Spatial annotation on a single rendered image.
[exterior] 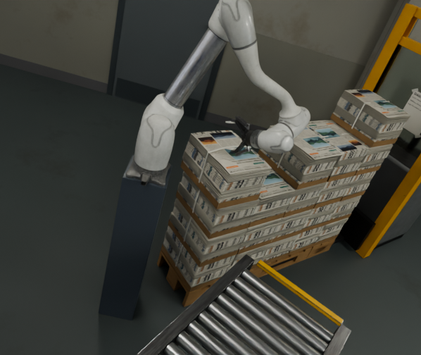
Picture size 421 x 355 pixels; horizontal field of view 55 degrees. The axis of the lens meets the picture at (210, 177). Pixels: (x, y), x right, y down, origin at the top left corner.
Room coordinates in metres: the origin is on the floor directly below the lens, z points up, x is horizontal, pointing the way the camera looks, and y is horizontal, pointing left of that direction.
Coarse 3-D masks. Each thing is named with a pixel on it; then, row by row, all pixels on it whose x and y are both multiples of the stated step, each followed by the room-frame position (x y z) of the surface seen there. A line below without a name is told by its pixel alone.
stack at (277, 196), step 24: (192, 192) 1.82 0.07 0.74; (264, 192) 1.92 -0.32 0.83; (288, 192) 2.00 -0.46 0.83; (312, 192) 2.19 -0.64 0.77; (336, 192) 2.38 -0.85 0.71; (216, 216) 1.65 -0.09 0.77; (240, 216) 1.77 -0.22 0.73; (264, 216) 1.92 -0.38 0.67; (288, 216) 2.09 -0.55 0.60; (312, 216) 2.29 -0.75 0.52; (168, 240) 1.88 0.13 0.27; (192, 240) 1.73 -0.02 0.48; (216, 240) 1.69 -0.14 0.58; (240, 240) 1.83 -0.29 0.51; (264, 240) 2.00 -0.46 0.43; (288, 240) 2.19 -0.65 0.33; (312, 240) 2.41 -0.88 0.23; (168, 264) 1.83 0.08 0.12; (192, 264) 1.69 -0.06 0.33; (216, 264) 1.75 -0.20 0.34; (288, 264) 2.31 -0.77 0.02
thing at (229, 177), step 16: (224, 160) 1.73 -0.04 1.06; (240, 160) 1.78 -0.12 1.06; (256, 160) 1.84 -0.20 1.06; (208, 176) 1.72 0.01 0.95; (224, 176) 1.65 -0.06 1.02; (240, 176) 1.67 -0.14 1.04; (256, 176) 1.76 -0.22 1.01; (224, 192) 1.64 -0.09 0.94; (240, 192) 1.72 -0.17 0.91; (256, 192) 1.80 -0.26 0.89
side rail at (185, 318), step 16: (240, 272) 1.29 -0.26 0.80; (224, 288) 1.17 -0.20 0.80; (192, 304) 1.04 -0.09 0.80; (208, 304) 1.07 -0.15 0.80; (176, 320) 0.95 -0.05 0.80; (192, 320) 0.97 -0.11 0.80; (160, 336) 0.87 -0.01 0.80; (176, 336) 0.89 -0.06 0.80; (144, 352) 0.79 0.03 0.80; (160, 352) 0.81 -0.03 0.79
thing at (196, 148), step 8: (192, 136) 1.88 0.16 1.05; (200, 136) 1.88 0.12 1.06; (208, 136) 1.91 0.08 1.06; (216, 136) 1.94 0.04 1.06; (224, 136) 1.97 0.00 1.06; (232, 136) 2.01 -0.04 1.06; (192, 144) 1.86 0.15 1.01; (200, 144) 1.82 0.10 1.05; (208, 144) 1.83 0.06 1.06; (216, 144) 1.86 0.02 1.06; (224, 144) 1.89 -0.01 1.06; (232, 144) 1.92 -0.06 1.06; (184, 152) 1.88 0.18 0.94; (192, 152) 1.85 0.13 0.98; (200, 152) 1.81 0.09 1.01; (184, 160) 1.87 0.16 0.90; (192, 160) 1.83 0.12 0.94; (200, 160) 1.79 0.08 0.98; (192, 168) 1.81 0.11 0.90
